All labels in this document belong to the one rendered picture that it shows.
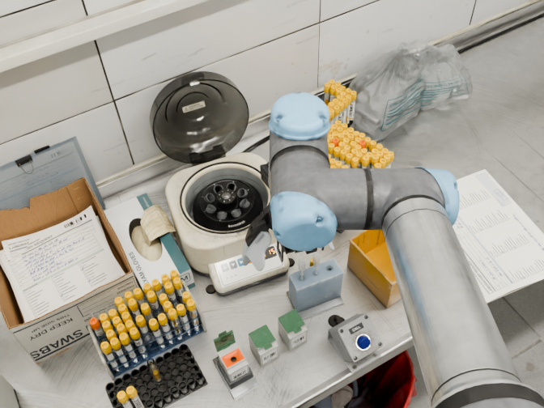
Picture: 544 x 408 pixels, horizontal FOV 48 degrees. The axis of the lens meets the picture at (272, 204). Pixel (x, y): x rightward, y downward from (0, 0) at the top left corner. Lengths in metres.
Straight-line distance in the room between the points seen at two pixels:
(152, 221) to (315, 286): 0.38
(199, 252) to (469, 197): 0.64
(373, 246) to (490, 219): 0.28
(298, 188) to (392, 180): 0.11
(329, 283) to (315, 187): 0.54
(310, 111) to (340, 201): 0.13
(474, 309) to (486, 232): 0.87
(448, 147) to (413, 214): 0.94
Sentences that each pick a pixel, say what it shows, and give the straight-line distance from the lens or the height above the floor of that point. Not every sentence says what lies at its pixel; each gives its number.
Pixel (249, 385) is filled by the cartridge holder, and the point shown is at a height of 0.89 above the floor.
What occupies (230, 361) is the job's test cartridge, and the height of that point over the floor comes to 0.95.
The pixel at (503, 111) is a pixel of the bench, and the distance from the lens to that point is 1.74.
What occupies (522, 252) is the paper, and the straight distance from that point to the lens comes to 1.42.
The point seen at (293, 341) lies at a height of 0.91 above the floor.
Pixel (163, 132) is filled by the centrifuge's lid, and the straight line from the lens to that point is 1.39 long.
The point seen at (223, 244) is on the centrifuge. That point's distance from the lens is 1.24.
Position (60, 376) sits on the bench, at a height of 0.87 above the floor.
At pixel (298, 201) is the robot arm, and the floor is 1.46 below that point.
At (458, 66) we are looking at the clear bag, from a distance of 1.69.
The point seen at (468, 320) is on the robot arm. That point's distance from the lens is 0.55.
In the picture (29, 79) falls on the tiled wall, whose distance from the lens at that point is 1.27.
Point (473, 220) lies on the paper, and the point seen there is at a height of 0.89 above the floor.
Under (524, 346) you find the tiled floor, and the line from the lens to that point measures 2.35.
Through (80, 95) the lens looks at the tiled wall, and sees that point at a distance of 1.32.
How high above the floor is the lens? 2.00
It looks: 51 degrees down
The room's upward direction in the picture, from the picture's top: 3 degrees counter-clockwise
